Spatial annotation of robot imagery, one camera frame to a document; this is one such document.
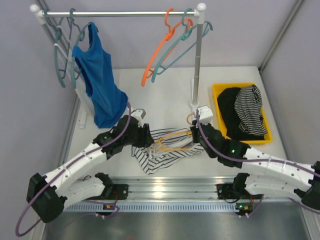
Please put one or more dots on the orange hanger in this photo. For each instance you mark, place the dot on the orange hanger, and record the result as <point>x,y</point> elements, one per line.
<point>157,55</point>

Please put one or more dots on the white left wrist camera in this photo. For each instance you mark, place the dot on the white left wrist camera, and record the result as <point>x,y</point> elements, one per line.
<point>139,115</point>

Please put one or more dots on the plain black garment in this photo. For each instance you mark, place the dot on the plain black garment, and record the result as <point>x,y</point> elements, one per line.
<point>226,102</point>

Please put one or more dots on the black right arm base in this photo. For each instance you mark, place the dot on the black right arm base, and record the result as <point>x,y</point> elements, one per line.
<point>225,191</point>

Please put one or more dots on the blue tank top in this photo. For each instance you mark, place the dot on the blue tank top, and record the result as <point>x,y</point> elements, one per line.
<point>109,102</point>

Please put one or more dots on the yellow plastic bin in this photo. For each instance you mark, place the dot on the yellow plastic bin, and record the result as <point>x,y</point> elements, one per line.
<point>217,89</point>

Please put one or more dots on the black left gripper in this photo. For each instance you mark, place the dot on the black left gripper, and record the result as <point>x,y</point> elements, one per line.
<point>145,135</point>

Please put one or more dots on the grey-blue hanger with top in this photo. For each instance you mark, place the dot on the grey-blue hanger with top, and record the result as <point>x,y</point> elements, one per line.
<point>76,73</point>

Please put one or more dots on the black white-striped tank top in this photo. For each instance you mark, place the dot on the black white-striped tank top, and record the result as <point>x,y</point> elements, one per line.
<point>248,107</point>

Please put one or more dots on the slotted grey cable duct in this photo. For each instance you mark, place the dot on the slotted grey cable duct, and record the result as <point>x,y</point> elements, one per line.
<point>155,207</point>

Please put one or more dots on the grey-blue hanger middle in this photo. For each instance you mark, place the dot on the grey-blue hanger middle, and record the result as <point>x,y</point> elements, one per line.
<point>72,21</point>

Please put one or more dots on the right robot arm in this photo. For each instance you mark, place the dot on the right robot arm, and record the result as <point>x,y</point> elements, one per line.
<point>261,173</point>

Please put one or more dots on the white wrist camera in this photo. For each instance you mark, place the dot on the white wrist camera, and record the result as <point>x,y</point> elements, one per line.
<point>139,115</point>
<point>205,114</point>

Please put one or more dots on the white black-striped tank top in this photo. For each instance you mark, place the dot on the white black-striped tank top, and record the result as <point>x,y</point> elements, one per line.
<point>153,161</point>

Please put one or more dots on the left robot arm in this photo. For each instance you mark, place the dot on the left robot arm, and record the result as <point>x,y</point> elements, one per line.
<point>51,193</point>

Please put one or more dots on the aluminium mounting rail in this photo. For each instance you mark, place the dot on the aluminium mounting rail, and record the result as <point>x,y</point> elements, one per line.
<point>172,189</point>

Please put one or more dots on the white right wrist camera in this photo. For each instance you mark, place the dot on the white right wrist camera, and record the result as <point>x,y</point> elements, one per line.
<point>205,114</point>

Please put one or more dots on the grey-blue hanger left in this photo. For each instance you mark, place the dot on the grey-blue hanger left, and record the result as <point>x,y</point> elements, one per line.
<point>57,52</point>

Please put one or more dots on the white clothes rack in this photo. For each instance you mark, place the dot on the white clothes rack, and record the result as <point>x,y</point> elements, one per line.
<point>201,26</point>

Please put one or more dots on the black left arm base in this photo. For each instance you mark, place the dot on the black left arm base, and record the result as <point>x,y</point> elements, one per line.
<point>118,192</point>

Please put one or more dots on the yellow hanger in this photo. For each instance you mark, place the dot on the yellow hanger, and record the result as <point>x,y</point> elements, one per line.
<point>164,148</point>

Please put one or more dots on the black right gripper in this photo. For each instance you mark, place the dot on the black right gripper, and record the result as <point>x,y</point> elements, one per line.
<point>195,129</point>

